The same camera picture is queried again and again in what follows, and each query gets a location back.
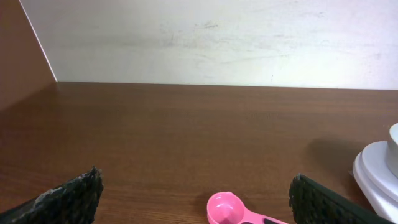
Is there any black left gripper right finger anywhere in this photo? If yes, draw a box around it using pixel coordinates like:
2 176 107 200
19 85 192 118
289 174 393 224

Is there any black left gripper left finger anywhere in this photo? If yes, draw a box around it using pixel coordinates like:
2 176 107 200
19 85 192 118
1 167 104 224

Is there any pink plastic measuring scoop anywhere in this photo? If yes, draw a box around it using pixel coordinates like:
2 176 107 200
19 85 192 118
206 192 286 224

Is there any white digital kitchen scale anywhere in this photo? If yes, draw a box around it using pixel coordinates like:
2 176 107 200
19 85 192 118
353 141 397 223

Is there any white round bowl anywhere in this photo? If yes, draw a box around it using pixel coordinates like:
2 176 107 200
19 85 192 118
386 123 398 177

